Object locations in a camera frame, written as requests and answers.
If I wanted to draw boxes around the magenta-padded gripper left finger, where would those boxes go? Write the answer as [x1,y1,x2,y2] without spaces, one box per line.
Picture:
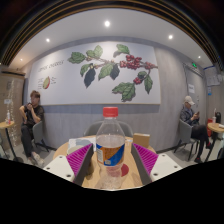
[42,143,95,187]

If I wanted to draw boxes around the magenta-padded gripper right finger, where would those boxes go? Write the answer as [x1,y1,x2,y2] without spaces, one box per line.
[130,142,184,186]

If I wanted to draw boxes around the clear red-capped drink bottle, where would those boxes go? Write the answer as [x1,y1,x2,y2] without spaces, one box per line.
[95,106,127,190]

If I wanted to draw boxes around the dark mug with white inside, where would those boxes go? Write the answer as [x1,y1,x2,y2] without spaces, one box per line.
[66,143,86,156]

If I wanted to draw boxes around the brown cardboard box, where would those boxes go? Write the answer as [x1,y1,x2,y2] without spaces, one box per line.
[132,132,151,149]

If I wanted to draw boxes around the flat round red coaster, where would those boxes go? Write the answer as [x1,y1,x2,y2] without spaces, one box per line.
[120,163,130,178]

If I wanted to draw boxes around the person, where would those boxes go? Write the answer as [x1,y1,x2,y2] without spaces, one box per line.
[18,89,46,168]
[179,95,214,164]

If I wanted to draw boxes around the grey chair with curved back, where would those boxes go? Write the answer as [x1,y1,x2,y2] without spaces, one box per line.
[83,119,135,138]

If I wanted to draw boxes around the small round wooden table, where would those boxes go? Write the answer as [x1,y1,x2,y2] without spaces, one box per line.
[203,122,224,163]
[0,120,24,164]

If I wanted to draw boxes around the small clear bottle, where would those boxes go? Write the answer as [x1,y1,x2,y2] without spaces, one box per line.
[5,109,12,125]

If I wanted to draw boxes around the dark flask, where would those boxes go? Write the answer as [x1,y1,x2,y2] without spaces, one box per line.
[214,111,223,125]

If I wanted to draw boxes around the recessed ceiling lights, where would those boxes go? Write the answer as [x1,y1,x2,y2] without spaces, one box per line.
[19,19,203,63]

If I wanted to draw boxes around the coffee plant wall mural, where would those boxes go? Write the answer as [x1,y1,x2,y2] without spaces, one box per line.
[27,41,162,106]

